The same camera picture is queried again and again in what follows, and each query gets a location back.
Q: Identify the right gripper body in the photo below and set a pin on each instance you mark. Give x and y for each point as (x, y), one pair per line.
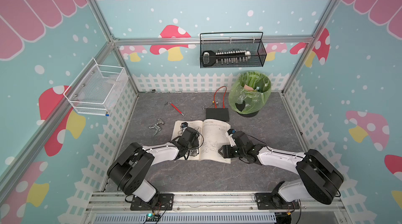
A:
(241, 153)

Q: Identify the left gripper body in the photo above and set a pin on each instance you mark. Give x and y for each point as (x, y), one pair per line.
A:
(194, 144)

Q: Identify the sketch drawing book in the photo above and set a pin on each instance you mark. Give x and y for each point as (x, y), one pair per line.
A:
(214, 136)

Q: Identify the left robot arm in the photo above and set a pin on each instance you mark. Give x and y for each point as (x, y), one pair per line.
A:
(129, 170)

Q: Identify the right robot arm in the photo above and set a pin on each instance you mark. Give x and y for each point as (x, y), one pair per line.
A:
(318, 178)

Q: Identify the small metal clamp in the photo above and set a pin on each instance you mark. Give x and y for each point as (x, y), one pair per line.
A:
(157, 126)

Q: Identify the black flat box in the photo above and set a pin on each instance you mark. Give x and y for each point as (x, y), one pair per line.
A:
(221, 114)

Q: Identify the green bagged trash bin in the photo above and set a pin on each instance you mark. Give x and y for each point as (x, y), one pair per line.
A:
(246, 103)

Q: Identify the black socket bit holder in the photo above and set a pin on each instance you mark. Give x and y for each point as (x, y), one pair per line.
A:
(210, 58)

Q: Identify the green circuit board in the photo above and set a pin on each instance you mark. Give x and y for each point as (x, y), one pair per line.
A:
(152, 217)

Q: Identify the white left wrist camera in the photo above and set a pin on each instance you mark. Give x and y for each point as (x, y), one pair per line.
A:
(184, 125)

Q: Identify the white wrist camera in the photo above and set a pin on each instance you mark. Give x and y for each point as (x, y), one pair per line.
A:
(229, 135)
(184, 125)

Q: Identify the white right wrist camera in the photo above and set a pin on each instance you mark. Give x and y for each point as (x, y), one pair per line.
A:
(229, 135)

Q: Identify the red handled tool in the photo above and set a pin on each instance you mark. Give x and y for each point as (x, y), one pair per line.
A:
(175, 107)

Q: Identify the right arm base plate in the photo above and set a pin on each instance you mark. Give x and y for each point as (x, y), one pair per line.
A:
(273, 201)

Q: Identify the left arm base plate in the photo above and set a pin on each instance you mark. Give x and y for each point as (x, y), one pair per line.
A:
(163, 201)

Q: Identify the grey slotted cable duct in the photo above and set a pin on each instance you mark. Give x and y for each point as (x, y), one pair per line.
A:
(189, 218)

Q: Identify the black wire wall basket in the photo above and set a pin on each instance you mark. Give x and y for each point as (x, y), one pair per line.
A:
(232, 49)

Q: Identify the white wire wall basket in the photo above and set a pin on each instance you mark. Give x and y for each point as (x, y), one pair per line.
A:
(97, 90)

